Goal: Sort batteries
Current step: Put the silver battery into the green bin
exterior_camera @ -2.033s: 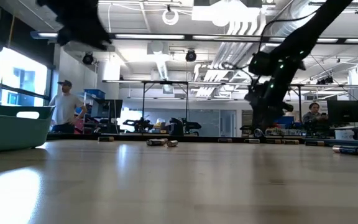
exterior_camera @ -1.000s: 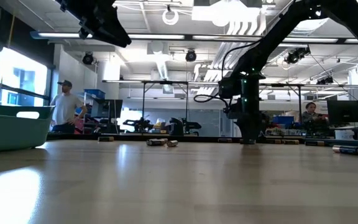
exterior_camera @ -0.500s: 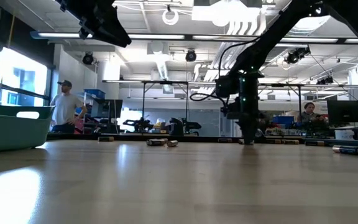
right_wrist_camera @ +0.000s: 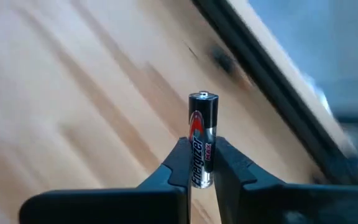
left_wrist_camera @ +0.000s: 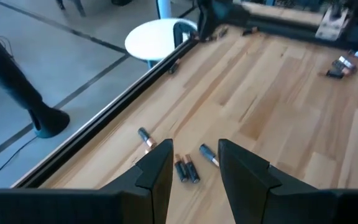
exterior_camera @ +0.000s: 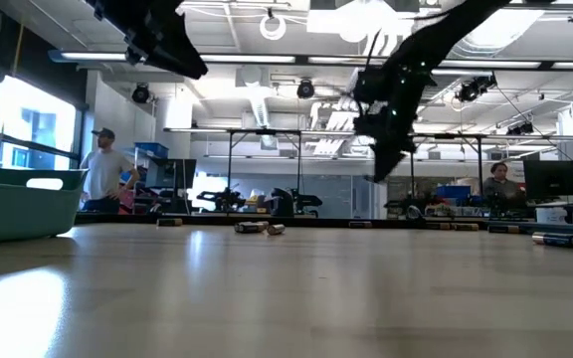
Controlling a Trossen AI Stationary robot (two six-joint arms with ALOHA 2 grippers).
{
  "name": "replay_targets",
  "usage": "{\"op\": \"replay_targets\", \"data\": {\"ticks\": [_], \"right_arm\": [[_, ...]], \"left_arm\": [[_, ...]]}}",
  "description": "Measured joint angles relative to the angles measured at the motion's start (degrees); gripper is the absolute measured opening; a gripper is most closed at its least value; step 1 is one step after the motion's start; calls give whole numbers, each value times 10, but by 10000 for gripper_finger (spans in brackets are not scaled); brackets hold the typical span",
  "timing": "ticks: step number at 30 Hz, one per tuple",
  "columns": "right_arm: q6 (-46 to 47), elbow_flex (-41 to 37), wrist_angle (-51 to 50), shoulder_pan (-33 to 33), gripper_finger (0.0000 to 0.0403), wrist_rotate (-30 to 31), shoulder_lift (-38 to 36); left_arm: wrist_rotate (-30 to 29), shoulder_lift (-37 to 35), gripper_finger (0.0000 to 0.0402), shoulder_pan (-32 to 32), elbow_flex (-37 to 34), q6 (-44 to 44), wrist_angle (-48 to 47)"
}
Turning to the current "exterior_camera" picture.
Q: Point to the ceiling LED light bar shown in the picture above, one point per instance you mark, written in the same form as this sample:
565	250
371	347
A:
247	58

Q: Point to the green plastic bin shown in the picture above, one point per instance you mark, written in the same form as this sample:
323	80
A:
18	209

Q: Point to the black spotlight cluster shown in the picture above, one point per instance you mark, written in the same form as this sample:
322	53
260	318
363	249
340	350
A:
473	89

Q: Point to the person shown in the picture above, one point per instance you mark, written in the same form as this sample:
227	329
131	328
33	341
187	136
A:
500	186
103	171

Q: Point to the black background rig frame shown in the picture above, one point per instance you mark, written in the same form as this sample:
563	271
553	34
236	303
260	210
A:
479	164
230	159

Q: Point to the blue crate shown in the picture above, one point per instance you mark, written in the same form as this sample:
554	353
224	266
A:
453	191

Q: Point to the black background robot arm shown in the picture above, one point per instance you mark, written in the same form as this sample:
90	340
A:
289	204
222	199

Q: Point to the black aluminium table frame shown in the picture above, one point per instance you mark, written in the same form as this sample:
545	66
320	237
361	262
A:
217	219

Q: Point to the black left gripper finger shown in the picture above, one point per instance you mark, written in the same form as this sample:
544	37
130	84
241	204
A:
157	53
179	45

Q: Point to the dark cylindrical battery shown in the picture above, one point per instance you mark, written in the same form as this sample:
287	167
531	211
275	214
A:
169	222
360	224
248	228
504	229
262	224
465	227
438	226

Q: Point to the dark computer monitor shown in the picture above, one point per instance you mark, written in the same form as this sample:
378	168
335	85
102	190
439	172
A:
550	179
172	174

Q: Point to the blue storage bin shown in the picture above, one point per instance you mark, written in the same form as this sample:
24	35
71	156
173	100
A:
151	150

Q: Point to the white box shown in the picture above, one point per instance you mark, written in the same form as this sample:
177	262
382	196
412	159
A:
551	215

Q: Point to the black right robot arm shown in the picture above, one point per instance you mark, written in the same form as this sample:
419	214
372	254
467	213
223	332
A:
416	54

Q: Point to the black ceiling spotlight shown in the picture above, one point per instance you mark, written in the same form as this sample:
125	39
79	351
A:
140	93

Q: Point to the large window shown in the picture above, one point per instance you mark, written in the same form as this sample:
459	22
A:
33	129

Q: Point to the silver cylindrical battery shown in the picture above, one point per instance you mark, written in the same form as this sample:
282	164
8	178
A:
275	229
557	240

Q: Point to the white ceiling air duct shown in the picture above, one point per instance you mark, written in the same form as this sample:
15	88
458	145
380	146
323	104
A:
259	107

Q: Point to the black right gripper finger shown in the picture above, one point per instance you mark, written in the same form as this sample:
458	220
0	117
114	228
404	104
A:
381	161
393	159

